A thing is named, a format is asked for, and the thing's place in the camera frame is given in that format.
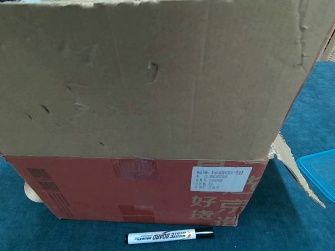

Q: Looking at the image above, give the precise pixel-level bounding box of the white whiteboard marker pen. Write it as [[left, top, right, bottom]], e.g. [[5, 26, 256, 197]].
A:
[[124, 226, 215, 245]]

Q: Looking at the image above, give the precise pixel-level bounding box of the blue carpet table cover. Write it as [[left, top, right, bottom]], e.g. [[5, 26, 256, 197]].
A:
[[0, 60, 335, 251]]

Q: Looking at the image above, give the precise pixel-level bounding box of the beige egg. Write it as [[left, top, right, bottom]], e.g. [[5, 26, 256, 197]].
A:
[[23, 182, 42, 203]]

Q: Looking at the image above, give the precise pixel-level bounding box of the red cardboard shipping box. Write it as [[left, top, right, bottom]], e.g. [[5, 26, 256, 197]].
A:
[[0, 0, 335, 227]]

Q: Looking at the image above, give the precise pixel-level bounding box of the blue plastic container lid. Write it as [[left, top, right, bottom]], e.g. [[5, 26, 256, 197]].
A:
[[297, 150, 335, 202]]

